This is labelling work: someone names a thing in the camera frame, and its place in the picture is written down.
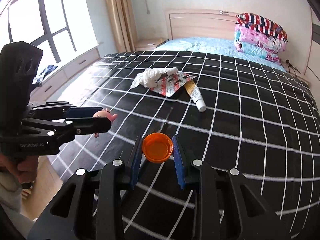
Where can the pink toy figure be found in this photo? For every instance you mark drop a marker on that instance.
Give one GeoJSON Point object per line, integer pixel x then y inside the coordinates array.
{"type": "Point", "coordinates": [100, 114]}

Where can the wooden nightstand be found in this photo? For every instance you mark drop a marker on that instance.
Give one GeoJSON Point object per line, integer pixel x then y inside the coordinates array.
{"type": "Point", "coordinates": [150, 44]}

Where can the window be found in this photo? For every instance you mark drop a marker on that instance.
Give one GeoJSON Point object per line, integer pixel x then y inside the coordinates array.
{"type": "Point", "coordinates": [50, 17]}

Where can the black checked tablecloth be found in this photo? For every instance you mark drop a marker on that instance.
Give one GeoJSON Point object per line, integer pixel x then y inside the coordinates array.
{"type": "Point", "coordinates": [250, 130]}

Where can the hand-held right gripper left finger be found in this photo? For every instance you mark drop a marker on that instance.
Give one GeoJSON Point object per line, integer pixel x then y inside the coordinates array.
{"type": "Point", "coordinates": [136, 165]}

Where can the white yellow tube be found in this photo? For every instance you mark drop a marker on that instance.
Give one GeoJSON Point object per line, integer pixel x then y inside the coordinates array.
{"type": "Point", "coordinates": [196, 96]}

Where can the red white blister packet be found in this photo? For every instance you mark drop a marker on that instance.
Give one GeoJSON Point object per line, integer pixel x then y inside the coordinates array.
{"type": "Point", "coordinates": [170, 86]}

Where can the wooden headboard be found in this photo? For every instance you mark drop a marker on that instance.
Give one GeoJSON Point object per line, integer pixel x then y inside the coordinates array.
{"type": "Point", "coordinates": [200, 25]}

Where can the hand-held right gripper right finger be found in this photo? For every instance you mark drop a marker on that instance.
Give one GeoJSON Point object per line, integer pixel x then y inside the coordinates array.
{"type": "Point", "coordinates": [178, 165]}

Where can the wooden window sill cabinet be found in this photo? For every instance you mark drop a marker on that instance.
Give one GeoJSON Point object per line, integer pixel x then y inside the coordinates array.
{"type": "Point", "coordinates": [75, 67]}

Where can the striped red blue blanket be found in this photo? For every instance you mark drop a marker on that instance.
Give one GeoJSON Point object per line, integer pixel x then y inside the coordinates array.
{"type": "Point", "coordinates": [262, 23]}

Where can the person's left hand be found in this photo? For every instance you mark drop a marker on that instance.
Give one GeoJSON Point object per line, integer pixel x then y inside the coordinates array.
{"type": "Point", "coordinates": [22, 168]}

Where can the white grey sliding wardrobe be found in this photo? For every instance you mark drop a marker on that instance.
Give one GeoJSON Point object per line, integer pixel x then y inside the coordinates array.
{"type": "Point", "coordinates": [313, 55]}

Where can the beige curtain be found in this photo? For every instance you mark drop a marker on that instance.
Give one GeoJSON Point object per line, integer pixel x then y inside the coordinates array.
{"type": "Point", "coordinates": [120, 15]}

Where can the blue pink printed quilt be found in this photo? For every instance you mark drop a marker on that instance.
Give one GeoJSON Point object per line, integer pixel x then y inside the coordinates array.
{"type": "Point", "coordinates": [252, 50]}

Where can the white tissue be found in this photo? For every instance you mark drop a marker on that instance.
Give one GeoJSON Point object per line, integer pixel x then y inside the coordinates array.
{"type": "Point", "coordinates": [152, 76]}

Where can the orange plastic cap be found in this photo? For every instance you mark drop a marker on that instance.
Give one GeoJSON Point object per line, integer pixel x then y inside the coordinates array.
{"type": "Point", "coordinates": [157, 150]}

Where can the dark blue cloth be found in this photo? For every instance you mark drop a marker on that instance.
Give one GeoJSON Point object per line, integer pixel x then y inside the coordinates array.
{"type": "Point", "coordinates": [47, 71]}

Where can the person's left forearm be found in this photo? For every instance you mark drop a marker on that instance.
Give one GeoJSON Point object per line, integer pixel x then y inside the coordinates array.
{"type": "Point", "coordinates": [10, 195]}

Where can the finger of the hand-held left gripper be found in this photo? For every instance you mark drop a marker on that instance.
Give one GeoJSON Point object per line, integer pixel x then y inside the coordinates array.
{"type": "Point", "coordinates": [87, 126]}
{"type": "Point", "coordinates": [82, 112]}

